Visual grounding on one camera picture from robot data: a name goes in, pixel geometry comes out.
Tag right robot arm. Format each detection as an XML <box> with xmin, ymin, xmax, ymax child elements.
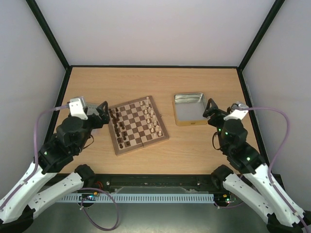
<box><xmin>203</xmin><ymin>99</ymin><xmax>311</xmax><ymax>233</ymax></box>

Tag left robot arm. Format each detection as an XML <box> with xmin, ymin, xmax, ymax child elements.
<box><xmin>0</xmin><ymin>98</ymin><xmax>110</xmax><ymax>233</ymax></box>

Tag dark chess pieces group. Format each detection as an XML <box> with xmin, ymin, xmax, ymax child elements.
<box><xmin>108</xmin><ymin>108</ymin><xmax>130</xmax><ymax>151</ymax></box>

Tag wooden chess board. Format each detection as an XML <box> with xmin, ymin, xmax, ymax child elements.
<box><xmin>109</xmin><ymin>96</ymin><xmax>170</xmax><ymax>156</ymax></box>

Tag white pieces on board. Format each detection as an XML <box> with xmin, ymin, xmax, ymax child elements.
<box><xmin>137</xmin><ymin>97</ymin><xmax>164</xmax><ymax>141</ymax></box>

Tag gold metal tin tray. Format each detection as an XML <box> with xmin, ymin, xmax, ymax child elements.
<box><xmin>173</xmin><ymin>92</ymin><xmax>207</xmax><ymax>126</ymax></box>

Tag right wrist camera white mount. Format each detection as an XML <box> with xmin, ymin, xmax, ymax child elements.
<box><xmin>224</xmin><ymin>101</ymin><xmax>249</xmax><ymax>121</ymax></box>

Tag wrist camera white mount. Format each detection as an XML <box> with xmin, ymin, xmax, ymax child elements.
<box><xmin>224</xmin><ymin>101</ymin><xmax>249</xmax><ymax>121</ymax></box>
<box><xmin>68</xmin><ymin>96</ymin><xmax>88</xmax><ymax>120</ymax></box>

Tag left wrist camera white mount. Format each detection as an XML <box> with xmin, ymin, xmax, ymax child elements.
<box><xmin>68</xmin><ymin>96</ymin><xmax>88</xmax><ymax>120</ymax></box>

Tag light blue slotted cable duct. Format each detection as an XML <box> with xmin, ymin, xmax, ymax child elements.
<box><xmin>58</xmin><ymin>193</ymin><xmax>214</xmax><ymax>203</ymax></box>

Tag purple looped floor cable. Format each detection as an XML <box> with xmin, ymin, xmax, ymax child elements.
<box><xmin>81</xmin><ymin>187</ymin><xmax>120</xmax><ymax>231</ymax></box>

